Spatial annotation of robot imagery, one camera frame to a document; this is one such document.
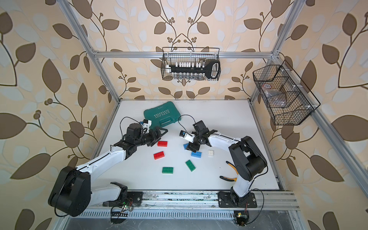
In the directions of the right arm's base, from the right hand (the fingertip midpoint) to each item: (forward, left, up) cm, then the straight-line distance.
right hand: (190, 141), depth 93 cm
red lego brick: (-1, +18, -1) cm, 18 cm away
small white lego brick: (-8, -13, -1) cm, 15 cm away
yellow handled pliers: (-23, -22, -3) cm, 32 cm away
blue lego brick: (-9, -4, -2) cm, 10 cm away
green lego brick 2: (-15, 0, -2) cm, 15 cm away
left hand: (-1, +14, +13) cm, 20 cm away
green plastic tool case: (+21, +19, +2) cm, 28 cm away
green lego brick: (-18, +14, -2) cm, 22 cm away
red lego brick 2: (-8, +20, -2) cm, 21 cm away
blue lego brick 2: (-2, +3, -2) cm, 4 cm away
